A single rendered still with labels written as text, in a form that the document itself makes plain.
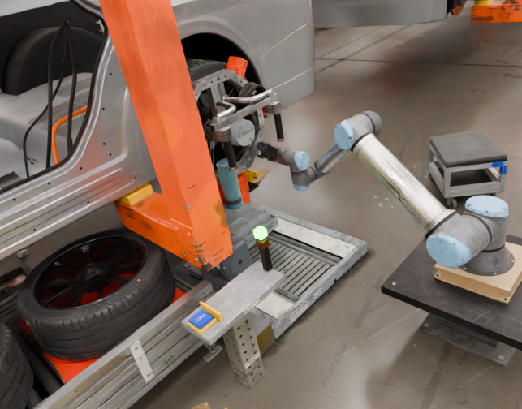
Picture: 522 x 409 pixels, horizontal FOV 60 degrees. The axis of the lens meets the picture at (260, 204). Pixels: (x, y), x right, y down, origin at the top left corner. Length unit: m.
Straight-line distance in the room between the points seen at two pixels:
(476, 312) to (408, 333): 0.41
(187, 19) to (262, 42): 0.50
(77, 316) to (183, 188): 0.68
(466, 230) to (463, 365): 0.62
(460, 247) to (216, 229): 0.92
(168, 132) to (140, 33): 0.32
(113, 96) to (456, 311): 1.66
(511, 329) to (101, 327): 1.55
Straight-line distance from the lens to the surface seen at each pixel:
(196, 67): 2.28
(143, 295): 1.98
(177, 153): 1.62
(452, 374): 2.11
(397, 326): 2.26
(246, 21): 2.51
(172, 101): 1.58
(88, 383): 1.89
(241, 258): 2.21
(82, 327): 1.97
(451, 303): 1.95
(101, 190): 2.10
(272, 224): 2.77
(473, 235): 1.80
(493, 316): 1.93
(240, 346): 1.90
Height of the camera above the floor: 1.65
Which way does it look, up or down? 30 degrees down
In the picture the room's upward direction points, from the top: 12 degrees counter-clockwise
